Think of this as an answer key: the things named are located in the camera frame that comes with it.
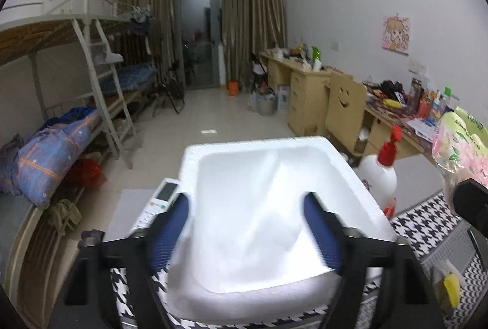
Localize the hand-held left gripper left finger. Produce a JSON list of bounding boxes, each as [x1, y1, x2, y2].
[[49, 194, 190, 329]]

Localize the floral print plastic bag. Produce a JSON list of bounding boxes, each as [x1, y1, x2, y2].
[[432, 106, 488, 200]]

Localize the grey mattress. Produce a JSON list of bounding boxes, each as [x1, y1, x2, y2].
[[0, 194, 39, 276]]

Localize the white remote control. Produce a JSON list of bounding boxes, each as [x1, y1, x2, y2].
[[131, 178, 183, 232]]

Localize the printed paper sheets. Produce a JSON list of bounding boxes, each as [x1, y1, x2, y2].
[[406, 117, 440, 140]]

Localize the wooden desk with patterned mat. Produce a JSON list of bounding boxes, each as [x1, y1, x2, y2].
[[354, 83, 450, 166]]

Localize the grey bucket with bag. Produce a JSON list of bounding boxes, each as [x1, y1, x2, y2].
[[249, 87, 277, 116]]

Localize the wooden chair with smiley cutout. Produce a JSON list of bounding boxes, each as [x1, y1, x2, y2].
[[323, 70, 368, 158]]

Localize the hanging dark clothes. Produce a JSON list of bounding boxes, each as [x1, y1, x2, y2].
[[127, 7, 154, 37]]

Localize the brown curtain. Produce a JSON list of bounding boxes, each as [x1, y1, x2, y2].
[[222, 0, 287, 84], [113, 0, 176, 86]]

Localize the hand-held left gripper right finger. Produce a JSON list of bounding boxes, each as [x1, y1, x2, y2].
[[303, 192, 446, 329]]

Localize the light wooden desk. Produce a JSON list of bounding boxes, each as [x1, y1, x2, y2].
[[259, 51, 332, 137]]

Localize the glass balcony door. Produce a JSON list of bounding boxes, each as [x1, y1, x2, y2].
[[172, 0, 225, 89]]

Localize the olive crumpled cloth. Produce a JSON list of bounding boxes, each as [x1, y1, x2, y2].
[[48, 199, 83, 235]]

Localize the white foam box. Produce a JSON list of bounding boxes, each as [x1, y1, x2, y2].
[[164, 136, 399, 327]]

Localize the blue orange checked blanket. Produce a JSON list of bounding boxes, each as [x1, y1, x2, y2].
[[15, 112, 105, 209]]

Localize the white carton box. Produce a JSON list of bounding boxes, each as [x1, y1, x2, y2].
[[276, 84, 292, 114]]

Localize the black white houndstooth mat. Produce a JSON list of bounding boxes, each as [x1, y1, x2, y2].
[[109, 192, 488, 329]]

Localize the black folding chair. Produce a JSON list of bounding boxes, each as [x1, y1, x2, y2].
[[152, 62, 187, 117], [249, 52, 270, 90]]

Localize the dark blue cloth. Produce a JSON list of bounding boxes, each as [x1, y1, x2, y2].
[[46, 106, 97, 128]]

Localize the blue checked mattress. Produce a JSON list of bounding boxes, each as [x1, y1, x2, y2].
[[101, 65, 159, 98]]

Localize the pink cartoon wall poster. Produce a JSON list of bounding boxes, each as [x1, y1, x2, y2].
[[381, 13, 412, 56]]

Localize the white metal bunk bed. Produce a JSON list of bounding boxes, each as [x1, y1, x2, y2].
[[0, 0, 164, 314]]

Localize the red plastic bag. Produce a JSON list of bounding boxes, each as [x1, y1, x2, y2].
[[70, 159, 106, 189]]

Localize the cluster of toiletry bottles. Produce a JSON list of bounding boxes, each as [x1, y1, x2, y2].
[[410, 77, 458, 121]]

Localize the grey blue crumpled cloth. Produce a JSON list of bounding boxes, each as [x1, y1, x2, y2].
[[0, 134, 24, 193]]

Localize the white red pump bottle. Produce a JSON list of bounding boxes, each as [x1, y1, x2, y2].
[[353, 124, 399, 217]]

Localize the black bag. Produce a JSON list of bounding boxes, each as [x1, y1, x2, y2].
[[379, 79, 405, 98]]

